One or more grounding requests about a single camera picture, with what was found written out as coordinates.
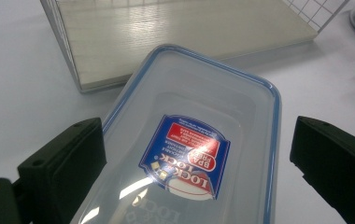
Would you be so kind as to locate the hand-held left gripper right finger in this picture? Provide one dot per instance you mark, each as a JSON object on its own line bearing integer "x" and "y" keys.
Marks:
{"x": 337, "y": 161}

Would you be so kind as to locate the clear rectangular blue-sealed container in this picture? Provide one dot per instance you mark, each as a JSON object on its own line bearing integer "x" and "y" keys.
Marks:
{"x": 197, "y": 93}

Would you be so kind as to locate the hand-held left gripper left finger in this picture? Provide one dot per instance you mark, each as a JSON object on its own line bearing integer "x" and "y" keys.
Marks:
{"x": 63, "y": 168}

